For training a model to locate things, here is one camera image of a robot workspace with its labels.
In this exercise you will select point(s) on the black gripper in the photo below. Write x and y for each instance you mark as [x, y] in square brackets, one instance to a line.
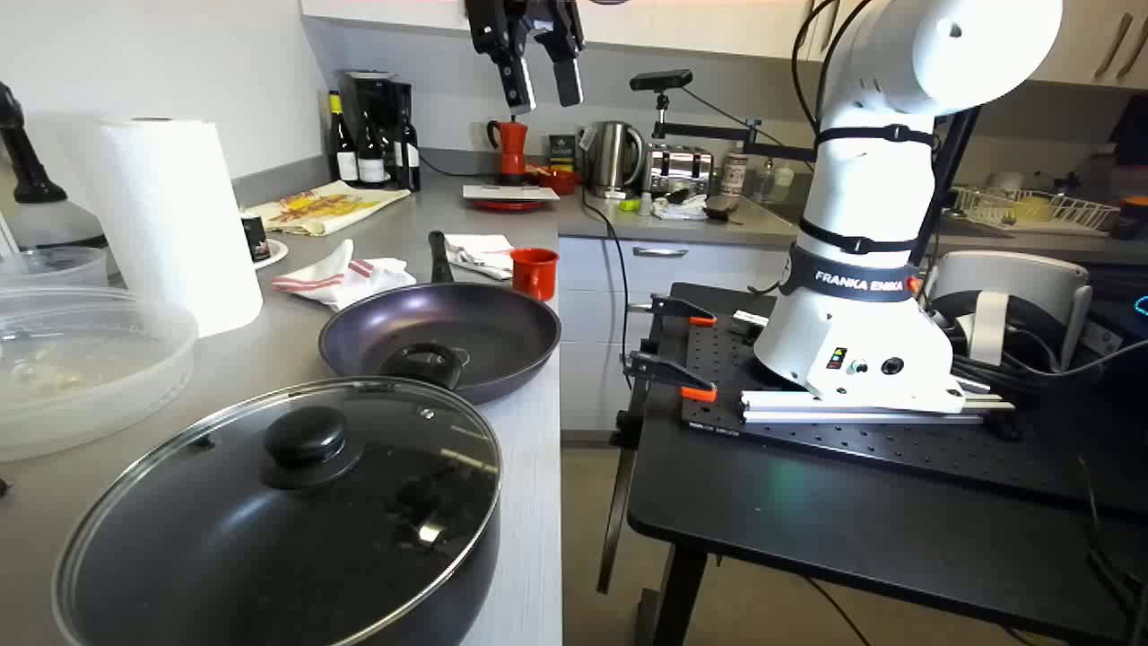
[503, 25]

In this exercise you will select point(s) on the glass pot lid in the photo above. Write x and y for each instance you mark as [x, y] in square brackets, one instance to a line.
[289, 514]

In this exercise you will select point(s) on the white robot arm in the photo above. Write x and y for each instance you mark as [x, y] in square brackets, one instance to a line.
[845, 323]

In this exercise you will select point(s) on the red moka pot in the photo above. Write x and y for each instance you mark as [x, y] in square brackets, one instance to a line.
[507, 137]

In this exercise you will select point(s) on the black cooking pot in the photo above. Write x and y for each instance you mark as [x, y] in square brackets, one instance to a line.
[453, 598]

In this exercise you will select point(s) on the steel electric kettle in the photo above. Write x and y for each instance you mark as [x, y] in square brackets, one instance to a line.
[612, 158]

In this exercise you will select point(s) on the red white plate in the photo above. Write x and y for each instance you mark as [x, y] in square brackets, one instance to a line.
[507, 197]

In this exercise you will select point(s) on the black coffee machine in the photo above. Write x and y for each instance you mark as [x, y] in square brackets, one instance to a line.
[389, 106]

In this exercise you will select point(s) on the dark wine bottle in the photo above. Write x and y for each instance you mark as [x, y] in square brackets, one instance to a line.
[347, 153]

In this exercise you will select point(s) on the white red striped cloth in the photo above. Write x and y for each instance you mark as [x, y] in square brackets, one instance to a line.
[483, 252]

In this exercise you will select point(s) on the red cup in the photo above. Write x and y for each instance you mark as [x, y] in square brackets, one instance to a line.
[537, 271]

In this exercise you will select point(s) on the yellow red paper bag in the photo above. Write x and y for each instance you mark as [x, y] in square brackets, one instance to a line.
[324, 208]

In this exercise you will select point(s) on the purple frying pan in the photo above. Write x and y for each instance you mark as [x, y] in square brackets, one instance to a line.
[496, 339]

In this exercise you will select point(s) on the crumpled white red cloth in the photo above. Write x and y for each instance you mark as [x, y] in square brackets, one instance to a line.
[342, 278]

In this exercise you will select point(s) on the orange black clamp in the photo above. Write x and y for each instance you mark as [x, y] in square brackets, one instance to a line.
[665, 369]
[684, 308]

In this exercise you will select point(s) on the white plate with cans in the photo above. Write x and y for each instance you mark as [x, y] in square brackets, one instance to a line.
[261, 246]

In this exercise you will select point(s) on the white paper towel roll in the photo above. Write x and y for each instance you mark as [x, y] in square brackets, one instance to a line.
[167, 207]

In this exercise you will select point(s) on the clear plastic container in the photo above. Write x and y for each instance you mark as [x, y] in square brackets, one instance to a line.
[80, 357]

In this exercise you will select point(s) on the black robot work table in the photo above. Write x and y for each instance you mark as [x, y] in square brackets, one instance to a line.
[1058, 567]

